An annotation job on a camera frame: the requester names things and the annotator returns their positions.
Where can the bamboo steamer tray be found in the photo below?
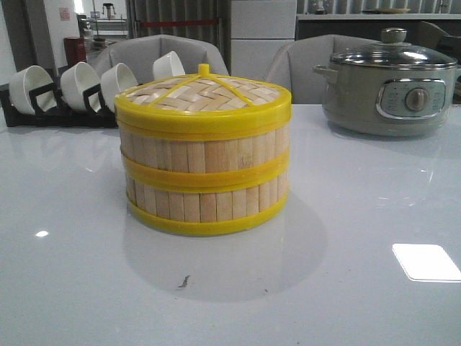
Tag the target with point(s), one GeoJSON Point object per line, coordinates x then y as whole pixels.
{"type": "Point", "coordinates": [205, 166]}
{"type": "Point", "coordinates": [207, 214]}

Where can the woven bamboo steamer lid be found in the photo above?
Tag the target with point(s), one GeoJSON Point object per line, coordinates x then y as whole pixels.
{"type": "Point", "coordinates": [203, 106]}

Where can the white bowl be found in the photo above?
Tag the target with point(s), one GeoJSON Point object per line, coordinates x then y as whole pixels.
{"type": "Point", "coordinates": [167, 66]}
{"type": "Point", "coordinates": [114, 81]}
{"type": "Point", "coordinates": [22, 83]}
{"type": "Point", "coordinates": [75, 81]}

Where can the right grey chair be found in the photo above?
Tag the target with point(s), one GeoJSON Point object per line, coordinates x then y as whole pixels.
{"type": "Point", "coordinates": [292, 66]}

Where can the white cabinet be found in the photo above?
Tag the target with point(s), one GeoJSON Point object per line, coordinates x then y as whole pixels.
{"type": "Point", "coordinates": [258, 29]}

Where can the grey electric cooking pot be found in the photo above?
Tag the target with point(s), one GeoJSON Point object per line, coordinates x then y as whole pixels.
{"type": "Point", "coordinates": [386, 101]}

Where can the black bowl rack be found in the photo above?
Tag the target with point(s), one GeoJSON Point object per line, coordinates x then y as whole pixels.
{"type": "Point", "coordinates": [96, 115]}

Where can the red bin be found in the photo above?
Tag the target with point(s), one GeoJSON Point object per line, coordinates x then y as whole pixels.
{"type": "Point", "coordinates": [75, 50]}

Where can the glass pot lid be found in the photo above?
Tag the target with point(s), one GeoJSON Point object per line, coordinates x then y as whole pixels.
{"type": "Point", "coordinates": [393, 52]}

